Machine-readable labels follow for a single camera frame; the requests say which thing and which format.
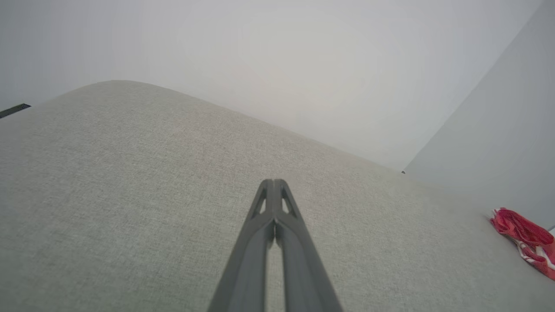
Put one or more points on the red and white jersey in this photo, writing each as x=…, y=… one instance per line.
x=524, y=232

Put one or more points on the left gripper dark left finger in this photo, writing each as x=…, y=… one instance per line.
x=247, y=268

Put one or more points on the grey partition panel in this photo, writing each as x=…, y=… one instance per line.
x=511, y=130

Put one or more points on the black baseboard strip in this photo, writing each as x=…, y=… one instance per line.
x=13, y=110

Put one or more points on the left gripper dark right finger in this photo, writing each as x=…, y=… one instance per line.
x=303, y=277

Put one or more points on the grey fabric sofa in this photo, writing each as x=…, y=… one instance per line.
x=130, y=195

